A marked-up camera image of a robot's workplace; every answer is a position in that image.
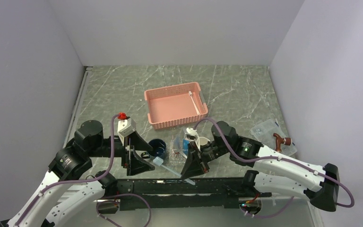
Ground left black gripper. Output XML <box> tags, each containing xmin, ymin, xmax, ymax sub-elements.
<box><xmin>88</xmin><ymin>129</ymin><xmax>155</xmax><ymax>174</ymax></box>

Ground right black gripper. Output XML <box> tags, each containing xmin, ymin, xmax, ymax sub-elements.
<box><xmin>181</xmin><ymin>140</ymin><xmax>231</xmax><ymax>179</ymax></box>

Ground clear textured oval tray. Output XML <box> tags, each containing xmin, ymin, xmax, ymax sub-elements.
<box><xmin>165</xmin><ymin>140</ymin><xmax>187</xmax><ymax>166</ymax></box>

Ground dark blue mug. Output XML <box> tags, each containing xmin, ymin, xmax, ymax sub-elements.
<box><xmin>140</xmin><ymin>139</ymin><xmax>167</xmax><ymax>159</ymax></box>

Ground light blue mug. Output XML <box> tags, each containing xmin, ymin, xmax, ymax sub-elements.
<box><xmin>197</xmin><ymin>137</ymin><xmax>211</xmax><ymax>149</ymax></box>

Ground white red-capped toothpaste tube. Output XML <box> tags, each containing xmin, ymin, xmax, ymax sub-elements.
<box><xmin>173</xmin><ymin>135</ymin><xmax>183</xmax><ymax>154</ymax></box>

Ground pink perforated plastic basket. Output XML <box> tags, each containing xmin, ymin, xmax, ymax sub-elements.
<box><xmin>144</xmin><ymin>82</ymin><xmax>208</xmax><ymax>130</ymax></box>

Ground clear plastic toothbrush case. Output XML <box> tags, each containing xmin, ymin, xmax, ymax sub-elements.
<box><xmin>251</xmin><ymin>119</ymin><xmax>297</xmax><ymax>156</ymax></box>

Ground blue toothpaste tube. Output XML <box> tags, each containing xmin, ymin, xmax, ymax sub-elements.
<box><xmin>182</xmin><ymin>140</ymin><xmax>190</xmax><ymax>156</ymax></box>

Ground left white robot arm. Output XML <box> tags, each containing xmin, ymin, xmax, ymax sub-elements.
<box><xmin>0</xmin><ymin>115</ymin><xmax>154</xmax><ymax>227</ymax></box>

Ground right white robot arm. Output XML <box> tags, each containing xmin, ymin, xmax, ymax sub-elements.
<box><xmin>181</xmin><ymin>121</ymin><xmax>339</xmax><ymax>212</ymax></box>

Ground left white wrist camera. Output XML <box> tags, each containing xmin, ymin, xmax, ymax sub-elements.
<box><xmin>117</xmin><ymin>112</ymin><xmax>136</xmax><ymax>138</ymax></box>

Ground black base frame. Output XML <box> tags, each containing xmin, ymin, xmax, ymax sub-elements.
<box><xmin>102</xmin><ymin>177</ymin><xmax>271</xmax><ymax>211</ymax></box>

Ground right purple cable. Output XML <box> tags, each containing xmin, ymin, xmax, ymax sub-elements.
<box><xmin>193</xmin><ymin>117</ymin><xmax>356</xmax><ymax>219</ymax></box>

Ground aluminium rail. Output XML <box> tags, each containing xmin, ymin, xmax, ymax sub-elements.
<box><xmin>63</xmin><ymin>66</ymin><xmax>93</xmax><ymax>148</ymax></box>

